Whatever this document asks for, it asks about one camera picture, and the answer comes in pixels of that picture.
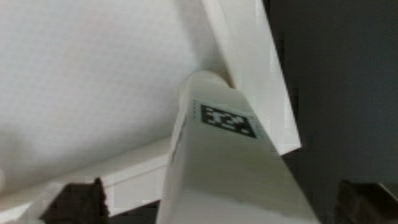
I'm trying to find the white desk top tray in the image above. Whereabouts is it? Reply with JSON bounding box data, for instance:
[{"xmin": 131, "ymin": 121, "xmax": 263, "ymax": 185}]
[{"xmin": 0, "ymin": 0, "xmax": 300, "ymax": 224}]

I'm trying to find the white leg with tags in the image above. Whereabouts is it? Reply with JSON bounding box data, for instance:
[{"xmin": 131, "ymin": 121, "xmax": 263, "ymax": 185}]
[{"xmin": 156, "ymin": 71, "xmax": 319, "ymax": 224}]

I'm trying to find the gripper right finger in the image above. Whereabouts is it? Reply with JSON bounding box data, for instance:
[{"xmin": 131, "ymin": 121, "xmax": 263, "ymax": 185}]
[{"xmin": 334, "ymin": 180, "xmax": 398, "ymax": 224}]

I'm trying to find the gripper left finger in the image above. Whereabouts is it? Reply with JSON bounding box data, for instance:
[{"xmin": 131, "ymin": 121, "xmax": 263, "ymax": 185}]
[{"xmin": 39, "ymin": 178, "xmax": 110, "ymax": 224}]

